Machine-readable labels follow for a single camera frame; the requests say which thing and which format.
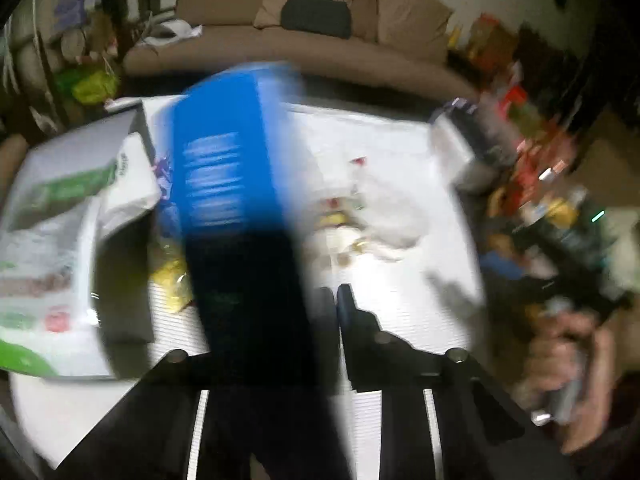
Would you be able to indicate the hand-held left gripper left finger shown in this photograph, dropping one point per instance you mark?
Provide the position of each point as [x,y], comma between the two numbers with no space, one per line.
[167,367]

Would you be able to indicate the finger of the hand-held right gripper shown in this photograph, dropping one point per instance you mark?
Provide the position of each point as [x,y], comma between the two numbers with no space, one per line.
[502,262]

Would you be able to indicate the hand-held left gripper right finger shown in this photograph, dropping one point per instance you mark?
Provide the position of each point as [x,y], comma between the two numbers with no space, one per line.
[345,307]

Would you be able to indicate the clear plastic bag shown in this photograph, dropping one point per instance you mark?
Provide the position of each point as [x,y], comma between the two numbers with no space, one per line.
[385,210]

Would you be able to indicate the blue and white box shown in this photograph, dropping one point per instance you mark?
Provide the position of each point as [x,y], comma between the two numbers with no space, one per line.
[225,170]

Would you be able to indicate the person's right forearm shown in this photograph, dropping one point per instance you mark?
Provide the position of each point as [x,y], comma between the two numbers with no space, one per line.
[620,425]

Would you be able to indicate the person's right hand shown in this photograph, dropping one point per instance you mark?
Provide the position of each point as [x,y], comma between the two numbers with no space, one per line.
[560,355]

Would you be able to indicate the yellow snack packet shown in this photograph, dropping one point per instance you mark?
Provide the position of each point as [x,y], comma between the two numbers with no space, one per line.
[172,275]

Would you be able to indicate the grey and black box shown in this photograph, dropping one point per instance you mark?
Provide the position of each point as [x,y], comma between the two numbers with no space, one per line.
[470,150]

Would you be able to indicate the white pouch with green label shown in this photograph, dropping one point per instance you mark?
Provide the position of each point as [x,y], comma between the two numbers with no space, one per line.
[45,240]

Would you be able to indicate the purple patterned packet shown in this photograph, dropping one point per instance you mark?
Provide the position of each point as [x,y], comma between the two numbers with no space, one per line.
[162,172]

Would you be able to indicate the orange and red box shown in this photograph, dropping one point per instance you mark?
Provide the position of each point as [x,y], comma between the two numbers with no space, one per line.
[487,37]

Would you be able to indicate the brown sofa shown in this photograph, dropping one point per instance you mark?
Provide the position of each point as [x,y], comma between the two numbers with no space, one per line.
[320,55]

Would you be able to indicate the yellow-green bag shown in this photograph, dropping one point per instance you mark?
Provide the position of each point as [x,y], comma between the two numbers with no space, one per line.
[92,85]

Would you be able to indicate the dark cushion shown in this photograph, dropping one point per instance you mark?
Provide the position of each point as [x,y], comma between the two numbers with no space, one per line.
[317,15]

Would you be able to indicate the white cloth item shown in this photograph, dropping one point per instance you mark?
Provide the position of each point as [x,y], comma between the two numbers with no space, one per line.
[170,30]

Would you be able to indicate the stack of blue boxes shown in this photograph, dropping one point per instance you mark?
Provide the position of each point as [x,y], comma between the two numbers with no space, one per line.
[75,2]

